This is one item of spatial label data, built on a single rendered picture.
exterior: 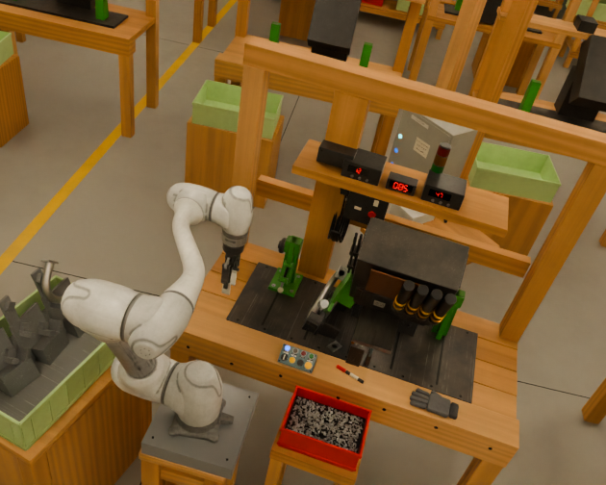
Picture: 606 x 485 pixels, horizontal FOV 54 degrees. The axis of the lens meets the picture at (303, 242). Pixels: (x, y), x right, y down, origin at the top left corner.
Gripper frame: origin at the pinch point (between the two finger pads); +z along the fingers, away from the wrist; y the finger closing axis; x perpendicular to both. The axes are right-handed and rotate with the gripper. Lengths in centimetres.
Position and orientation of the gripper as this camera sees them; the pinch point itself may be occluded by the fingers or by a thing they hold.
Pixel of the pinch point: (229, 282)
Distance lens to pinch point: 221.0
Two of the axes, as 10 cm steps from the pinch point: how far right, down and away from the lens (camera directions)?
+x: 9.5, 3.0, -1.2
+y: -2.8, 5.8, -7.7
